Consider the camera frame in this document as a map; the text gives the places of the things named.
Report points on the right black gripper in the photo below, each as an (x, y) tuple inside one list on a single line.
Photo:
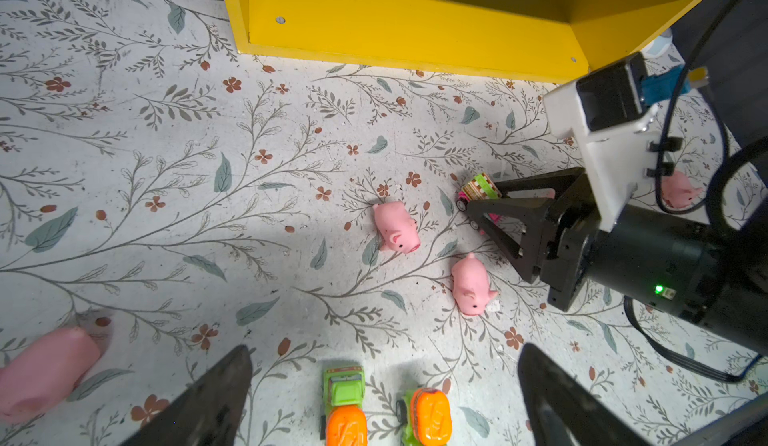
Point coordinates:
[(654, 260)]

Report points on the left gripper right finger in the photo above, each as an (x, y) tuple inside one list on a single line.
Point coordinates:
[(561, 411)]

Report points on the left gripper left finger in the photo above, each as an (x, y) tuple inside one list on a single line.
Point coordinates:
[(209, 412)]

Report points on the pink truck green striped top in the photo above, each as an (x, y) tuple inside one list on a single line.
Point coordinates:
[(481, 187)]

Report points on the orange toy car green base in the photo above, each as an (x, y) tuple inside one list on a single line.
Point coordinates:
[(344, 421)]

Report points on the green toy car orange top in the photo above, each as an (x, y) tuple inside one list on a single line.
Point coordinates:
[(425, 417)]

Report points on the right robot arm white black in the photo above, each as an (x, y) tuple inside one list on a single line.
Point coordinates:
[(737, 45)]

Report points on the yellow shelf pink blue boards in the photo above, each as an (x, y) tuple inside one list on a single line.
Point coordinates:
[(552, 41)]

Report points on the pink pig toy lower centre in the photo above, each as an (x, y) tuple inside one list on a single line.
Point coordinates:
[(471, 286)]

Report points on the pink pig toy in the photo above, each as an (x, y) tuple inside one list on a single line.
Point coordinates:
[(397, 229), (677, 191), (471, 286)]

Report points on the pink pig toy far right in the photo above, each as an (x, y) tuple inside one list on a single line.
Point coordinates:
[(677, 191)]

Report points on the pink pig toy leftmost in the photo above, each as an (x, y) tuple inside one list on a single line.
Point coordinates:
[(397, 229)]

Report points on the pink pig toy left edge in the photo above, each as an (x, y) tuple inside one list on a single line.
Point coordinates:
[(45, 373)]

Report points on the floral patterned table mat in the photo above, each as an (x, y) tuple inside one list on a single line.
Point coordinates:
[(176, 199)]

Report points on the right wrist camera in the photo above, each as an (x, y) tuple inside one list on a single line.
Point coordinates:
[(608, 113)]

